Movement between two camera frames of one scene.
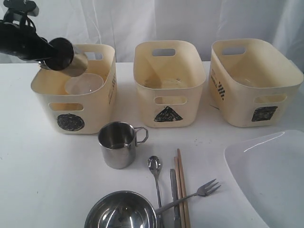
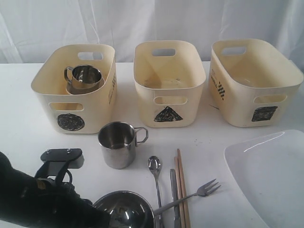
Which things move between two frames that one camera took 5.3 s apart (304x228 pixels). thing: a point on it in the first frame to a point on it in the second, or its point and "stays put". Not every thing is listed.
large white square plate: x=269 y=170 stays put
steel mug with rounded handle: x=78 y=67 to x=84 y=76
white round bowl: x=84 y=83 stays put
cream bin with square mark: x=251 y=84 stays put
